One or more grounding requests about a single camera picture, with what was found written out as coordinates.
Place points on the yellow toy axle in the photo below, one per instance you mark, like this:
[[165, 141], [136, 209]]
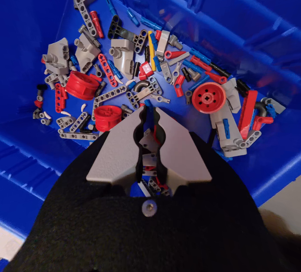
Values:
[[151, 50]]

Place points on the grey straight toy beam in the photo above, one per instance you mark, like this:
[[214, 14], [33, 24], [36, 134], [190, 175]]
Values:
[[77, 135], [110, 94]]

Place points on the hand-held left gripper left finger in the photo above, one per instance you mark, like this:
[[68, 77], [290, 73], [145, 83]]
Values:
[[115, 154]]

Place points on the black toy frame piece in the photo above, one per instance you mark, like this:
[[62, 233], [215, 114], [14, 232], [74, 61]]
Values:
[[117, 29]]

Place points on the black toy elbow pipe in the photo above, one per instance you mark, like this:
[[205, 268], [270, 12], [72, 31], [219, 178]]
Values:
[[259, 106], [141, 85]]

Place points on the red holed toy beam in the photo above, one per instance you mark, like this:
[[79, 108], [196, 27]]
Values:
[[108, 70]]

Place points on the white desk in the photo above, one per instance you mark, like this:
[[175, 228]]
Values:
[[282, 206]]

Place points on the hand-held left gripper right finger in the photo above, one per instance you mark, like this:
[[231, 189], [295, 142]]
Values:
[[185, 156]]

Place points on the long red toy beam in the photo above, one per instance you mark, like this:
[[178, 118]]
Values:
[[248, 109]]

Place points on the white paper sheet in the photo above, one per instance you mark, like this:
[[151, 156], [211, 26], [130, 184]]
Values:
[[9, 243]]

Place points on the long red toy pin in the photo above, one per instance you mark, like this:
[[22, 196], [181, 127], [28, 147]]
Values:
[[97, 23]]

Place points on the pile of small building pieces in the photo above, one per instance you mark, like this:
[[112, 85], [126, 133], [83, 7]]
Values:
[[155, 86]]

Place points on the blue plastic bin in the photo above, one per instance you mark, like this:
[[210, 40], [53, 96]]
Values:
[[235, 17]]

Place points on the blue connector pin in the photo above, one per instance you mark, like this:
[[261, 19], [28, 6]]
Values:
[[148, 102]]

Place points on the grey angled toy beam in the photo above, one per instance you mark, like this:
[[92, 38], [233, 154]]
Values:
[[85, 10]]

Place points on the large grey toy panel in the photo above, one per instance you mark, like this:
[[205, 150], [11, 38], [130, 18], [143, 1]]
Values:
[[232, 144]]

